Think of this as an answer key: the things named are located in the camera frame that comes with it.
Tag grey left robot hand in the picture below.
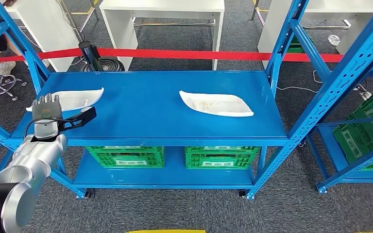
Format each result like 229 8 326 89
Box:
32 93 63 121

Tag plain white plastic part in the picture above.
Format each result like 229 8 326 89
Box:
25 87 105 113

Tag white plastic part with writing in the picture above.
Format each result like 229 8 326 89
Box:
178 90 254 117

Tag white table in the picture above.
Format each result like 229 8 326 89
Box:
99 0 225 71
257 0 373 68
4 0 81 73

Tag green plastic crate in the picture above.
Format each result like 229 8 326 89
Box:
332 88 373 171
286 33 314 54
85 146 166 168
185 146 260 170

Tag red barrier belt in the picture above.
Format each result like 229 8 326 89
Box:
0 47 373 64

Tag chrome tube bar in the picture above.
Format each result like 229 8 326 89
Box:
302 19 351 30

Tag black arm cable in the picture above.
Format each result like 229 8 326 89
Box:
23 116 66 141

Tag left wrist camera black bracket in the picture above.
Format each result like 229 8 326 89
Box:
57 106 97 133

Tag black stanchion post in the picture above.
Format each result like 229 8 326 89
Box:
78 41 125 73

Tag grey metal frame legs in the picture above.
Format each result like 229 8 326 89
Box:
57 0 100 42
251 0 269 26

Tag white floor cable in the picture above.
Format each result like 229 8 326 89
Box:
276 70 324 94

